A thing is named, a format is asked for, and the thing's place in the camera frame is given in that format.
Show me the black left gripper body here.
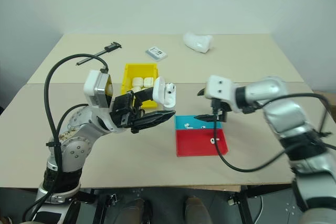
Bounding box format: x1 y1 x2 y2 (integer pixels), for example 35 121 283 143
109 91 145 130

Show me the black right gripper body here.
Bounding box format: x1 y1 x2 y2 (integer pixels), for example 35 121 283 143
210 98 232 122

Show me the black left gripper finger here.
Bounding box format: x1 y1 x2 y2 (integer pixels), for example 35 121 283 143
130 87 158 104
130 110 176 134

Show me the yellow plastic bin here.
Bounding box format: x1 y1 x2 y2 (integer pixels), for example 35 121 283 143
120 62 160 110

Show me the blue flat tray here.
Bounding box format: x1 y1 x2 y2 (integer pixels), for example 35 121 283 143
174 114 224 131

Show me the red flat tray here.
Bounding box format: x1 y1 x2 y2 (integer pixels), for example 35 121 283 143
175 129 229 157

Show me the white crumpled plastic bag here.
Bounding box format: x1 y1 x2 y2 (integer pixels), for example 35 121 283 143
182 31 215 54

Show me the black caliper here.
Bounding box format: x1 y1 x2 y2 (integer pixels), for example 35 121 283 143
75 41 123 66

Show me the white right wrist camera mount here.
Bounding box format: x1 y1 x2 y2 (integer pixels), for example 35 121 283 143
204 74 238 105

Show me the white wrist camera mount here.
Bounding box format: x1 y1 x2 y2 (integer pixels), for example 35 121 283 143
83 70 115 109
204 74 238 105

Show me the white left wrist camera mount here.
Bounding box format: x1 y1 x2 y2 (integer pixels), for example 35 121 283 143
83 70 115 109

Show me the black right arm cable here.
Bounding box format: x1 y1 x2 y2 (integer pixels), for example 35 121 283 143
211 92 332 173

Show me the thin white cable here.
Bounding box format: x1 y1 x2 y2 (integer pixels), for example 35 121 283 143
252 195 264 221

